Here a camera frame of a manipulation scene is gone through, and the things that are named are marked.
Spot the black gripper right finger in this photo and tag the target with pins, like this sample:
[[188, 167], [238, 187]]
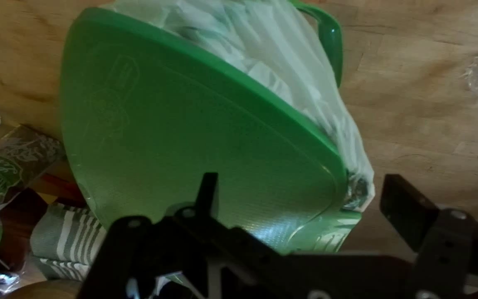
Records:
[[443, 239]]

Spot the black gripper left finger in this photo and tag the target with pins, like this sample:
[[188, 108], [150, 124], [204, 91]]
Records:
[[219, 262]]

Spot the white bin with green lid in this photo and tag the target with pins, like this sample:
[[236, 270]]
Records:
[[156, 93]]

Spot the striped white green towel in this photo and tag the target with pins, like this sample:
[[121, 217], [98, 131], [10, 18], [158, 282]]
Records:
[[65, 240]]

